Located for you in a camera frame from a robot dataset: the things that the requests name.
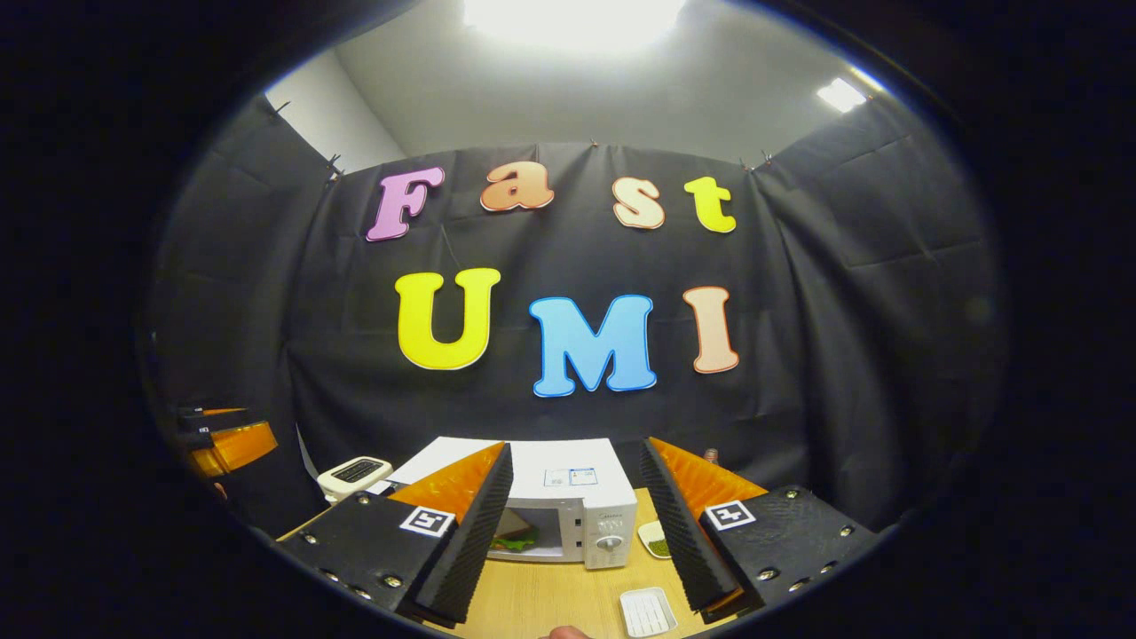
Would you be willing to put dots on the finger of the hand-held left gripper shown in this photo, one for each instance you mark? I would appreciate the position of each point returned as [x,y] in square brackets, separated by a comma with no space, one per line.
[204,419]
[235,446]

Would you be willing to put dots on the white microwave oven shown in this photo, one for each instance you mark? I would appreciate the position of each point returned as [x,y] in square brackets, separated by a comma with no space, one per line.
[612,524]

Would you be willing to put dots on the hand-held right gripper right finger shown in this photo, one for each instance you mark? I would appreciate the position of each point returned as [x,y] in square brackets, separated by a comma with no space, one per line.
[679,541]

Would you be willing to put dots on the white rectangular tray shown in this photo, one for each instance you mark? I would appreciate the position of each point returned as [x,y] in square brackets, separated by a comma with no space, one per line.
[648,612]

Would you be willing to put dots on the black backdrop cloth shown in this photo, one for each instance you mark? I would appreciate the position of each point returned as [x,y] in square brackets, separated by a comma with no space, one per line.
[355,355]

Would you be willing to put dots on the lettuce sandwich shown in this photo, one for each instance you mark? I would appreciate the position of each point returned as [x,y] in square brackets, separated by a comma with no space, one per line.
[515,538]

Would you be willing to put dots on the long ceiling light panel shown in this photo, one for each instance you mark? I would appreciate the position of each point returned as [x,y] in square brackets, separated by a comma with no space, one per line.
[572,19]

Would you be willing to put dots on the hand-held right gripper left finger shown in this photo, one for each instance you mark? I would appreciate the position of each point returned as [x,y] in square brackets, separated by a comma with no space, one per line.
[475,541]

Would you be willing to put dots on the small ceiling light panel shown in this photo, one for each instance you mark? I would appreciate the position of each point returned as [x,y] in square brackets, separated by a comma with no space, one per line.
[841,95]

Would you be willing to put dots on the white divided snack dish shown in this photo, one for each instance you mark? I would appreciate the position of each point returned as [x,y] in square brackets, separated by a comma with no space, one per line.
[657,541]

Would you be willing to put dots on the white toaster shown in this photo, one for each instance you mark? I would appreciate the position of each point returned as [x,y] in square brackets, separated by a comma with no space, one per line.
[355,479]

